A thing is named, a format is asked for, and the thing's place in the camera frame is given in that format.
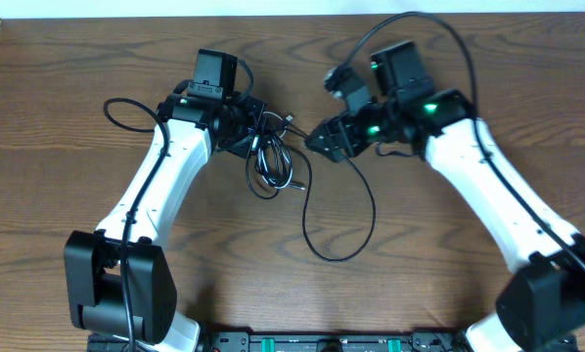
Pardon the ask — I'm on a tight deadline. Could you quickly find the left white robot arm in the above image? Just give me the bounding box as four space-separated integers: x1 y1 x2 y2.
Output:
64 49 265 351

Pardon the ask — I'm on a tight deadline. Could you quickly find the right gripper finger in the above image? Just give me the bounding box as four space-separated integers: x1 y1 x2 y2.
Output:
318 146 346 162
304 122 339 150

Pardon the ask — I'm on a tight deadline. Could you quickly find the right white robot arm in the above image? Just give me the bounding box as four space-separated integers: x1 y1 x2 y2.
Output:
305 41 585 351

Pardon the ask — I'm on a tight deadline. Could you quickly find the long thin black cable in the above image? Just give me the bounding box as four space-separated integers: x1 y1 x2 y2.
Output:
285 124 378 263

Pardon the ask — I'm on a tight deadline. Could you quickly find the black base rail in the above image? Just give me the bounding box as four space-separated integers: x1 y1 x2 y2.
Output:
85 329 580 352

